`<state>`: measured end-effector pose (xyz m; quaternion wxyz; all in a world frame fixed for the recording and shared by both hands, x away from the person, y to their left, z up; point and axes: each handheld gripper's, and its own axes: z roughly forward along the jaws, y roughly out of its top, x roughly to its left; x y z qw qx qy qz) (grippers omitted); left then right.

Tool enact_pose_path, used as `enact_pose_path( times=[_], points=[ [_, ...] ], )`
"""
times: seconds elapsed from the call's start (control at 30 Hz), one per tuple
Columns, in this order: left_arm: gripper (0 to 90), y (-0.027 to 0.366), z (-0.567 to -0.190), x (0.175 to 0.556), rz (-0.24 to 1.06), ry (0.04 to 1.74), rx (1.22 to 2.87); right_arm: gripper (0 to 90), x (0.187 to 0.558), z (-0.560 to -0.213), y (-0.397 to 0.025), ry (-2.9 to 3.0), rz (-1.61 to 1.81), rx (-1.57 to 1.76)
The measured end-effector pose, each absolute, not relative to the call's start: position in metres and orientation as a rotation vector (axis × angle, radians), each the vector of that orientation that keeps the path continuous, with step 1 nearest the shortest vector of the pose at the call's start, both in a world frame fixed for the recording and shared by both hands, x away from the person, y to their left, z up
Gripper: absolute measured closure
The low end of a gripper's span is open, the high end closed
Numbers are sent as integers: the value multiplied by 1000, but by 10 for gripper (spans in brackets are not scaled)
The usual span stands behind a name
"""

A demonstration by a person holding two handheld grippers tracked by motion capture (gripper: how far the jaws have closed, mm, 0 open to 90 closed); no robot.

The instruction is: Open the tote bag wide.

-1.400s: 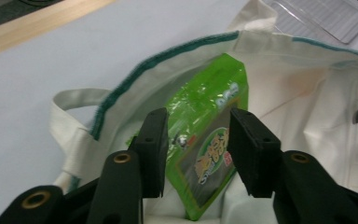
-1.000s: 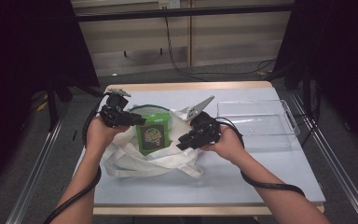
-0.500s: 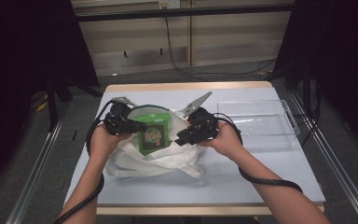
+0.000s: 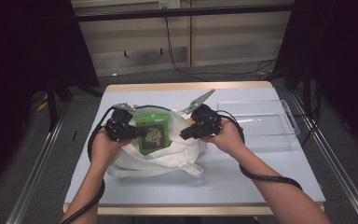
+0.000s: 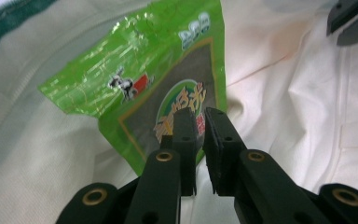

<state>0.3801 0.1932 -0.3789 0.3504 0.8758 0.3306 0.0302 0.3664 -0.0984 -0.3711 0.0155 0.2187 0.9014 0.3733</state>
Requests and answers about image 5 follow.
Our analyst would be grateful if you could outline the white canvas tote bag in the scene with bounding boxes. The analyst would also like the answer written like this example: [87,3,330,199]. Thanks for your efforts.
[0,0,358,224]

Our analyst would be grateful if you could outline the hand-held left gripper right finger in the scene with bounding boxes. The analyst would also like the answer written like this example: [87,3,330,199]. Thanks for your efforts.
[201,106,331,224]

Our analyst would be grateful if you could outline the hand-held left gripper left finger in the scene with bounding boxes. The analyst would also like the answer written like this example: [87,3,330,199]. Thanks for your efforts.
[124,106,199,224]

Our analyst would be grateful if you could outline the green snack packet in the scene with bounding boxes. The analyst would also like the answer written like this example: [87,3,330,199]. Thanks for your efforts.
[37,0,228,177]

